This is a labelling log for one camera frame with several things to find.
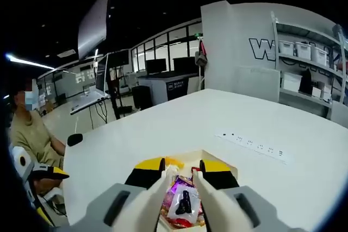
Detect large hanging display screen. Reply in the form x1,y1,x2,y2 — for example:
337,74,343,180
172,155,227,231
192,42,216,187
77,0,113,60

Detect white side desk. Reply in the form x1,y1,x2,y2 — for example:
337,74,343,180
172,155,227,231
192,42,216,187
70,92,111,115

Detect black computer monitor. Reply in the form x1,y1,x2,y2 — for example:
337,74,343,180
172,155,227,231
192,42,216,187
146,58,167,75
173,57,197,73

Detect grey chair backrest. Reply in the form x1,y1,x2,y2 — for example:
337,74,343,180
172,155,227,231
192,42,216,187
234,65,281,104
330,100,348,128

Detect tall monitor on stand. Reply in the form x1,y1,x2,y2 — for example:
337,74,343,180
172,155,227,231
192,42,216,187
95,54,109,93

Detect beige plastic food tongs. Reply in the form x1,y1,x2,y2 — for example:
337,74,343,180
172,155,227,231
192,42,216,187
108,171,259,232

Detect dark grey counter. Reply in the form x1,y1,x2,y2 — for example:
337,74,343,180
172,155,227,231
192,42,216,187
138,72,204,101

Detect pile of snack food packets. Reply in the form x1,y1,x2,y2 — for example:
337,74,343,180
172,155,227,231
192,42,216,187
160,156,206,229

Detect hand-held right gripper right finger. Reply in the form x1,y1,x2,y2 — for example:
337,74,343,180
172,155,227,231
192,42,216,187
199,159,310,232

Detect table socket panel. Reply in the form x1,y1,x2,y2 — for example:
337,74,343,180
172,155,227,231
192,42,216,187
214,130,289,165

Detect grey red hanging bag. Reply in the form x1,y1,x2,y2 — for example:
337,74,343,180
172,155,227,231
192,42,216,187
195,39,209,67

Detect set of white storage bins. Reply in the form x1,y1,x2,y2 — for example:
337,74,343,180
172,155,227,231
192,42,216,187
278,39,348,66

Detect grey metal shelving rack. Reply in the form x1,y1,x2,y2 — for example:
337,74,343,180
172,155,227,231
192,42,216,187
270,10,348,120

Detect black bag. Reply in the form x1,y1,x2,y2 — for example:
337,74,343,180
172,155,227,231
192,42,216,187
298,68,313,93

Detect black snack food packet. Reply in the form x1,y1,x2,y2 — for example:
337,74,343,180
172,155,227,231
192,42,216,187
167,187,201,221

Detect beige hexagonal food container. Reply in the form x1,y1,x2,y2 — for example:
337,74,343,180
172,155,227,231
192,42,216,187
159,149,240,232

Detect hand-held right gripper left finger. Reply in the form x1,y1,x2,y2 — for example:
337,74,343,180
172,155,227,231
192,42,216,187
62,157,166,232

